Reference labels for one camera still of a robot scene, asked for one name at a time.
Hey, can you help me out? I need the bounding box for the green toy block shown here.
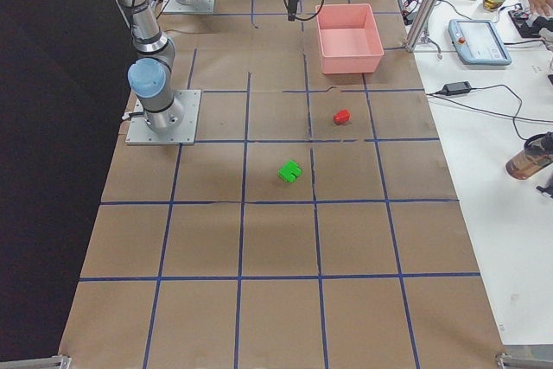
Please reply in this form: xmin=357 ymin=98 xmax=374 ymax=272
xmin=277 ymin=159 xmax=302 ymax=183

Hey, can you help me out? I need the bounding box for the pink plastic box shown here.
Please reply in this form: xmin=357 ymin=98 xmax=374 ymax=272
xmin=316 ymin=3 xmax=385 ymax=75

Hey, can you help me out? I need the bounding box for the red toy block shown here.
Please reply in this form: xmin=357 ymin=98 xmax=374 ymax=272
xmin=333 ymin=109 xmax=351 ymax=125

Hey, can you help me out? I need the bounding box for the black power adapter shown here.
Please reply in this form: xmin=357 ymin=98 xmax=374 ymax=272
xmin=442 ymin=81 xmax=472 ymax=96

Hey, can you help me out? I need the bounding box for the blue teach pendant tablet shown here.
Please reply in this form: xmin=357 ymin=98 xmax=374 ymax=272
xmin=448 ymin=19 xmax=512 ymax=67

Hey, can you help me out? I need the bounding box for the brown water bottle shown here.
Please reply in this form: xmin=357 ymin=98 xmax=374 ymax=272
xmin=505 ymin=131 xmax=552 ymax=180

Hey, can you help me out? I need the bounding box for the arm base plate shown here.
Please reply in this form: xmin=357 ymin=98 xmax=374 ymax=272
xmin=162 ymin=0 xmax=215 ymax=15
xmin=125 ymin=90 xmax=201 ymax=145

